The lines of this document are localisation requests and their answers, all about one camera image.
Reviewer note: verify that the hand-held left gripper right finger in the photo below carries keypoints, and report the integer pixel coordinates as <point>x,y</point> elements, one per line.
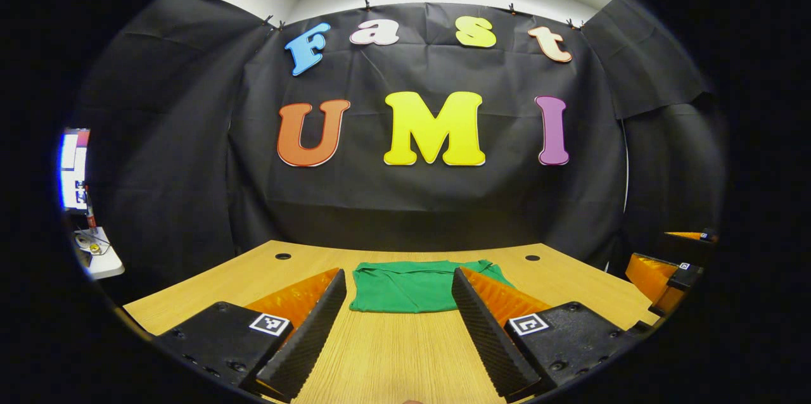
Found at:
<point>491,340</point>

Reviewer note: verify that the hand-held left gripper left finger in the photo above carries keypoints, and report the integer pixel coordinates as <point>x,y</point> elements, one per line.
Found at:
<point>310,340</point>

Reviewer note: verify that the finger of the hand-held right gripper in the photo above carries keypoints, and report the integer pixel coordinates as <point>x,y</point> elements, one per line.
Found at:
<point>684,249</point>
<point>685,276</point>

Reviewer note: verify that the green T-shirt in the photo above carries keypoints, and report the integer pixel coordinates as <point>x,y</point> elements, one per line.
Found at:
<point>405,290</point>

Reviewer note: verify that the black backdrop cloth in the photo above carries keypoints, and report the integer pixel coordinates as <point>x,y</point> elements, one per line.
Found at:
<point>431,201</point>

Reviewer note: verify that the white side table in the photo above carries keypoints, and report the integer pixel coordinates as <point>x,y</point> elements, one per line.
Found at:
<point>101,258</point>

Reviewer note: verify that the small red bottle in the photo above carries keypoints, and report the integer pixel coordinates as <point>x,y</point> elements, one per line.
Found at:
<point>90,211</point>

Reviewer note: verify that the bright white screen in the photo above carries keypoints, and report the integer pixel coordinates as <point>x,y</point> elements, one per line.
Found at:
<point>73,170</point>

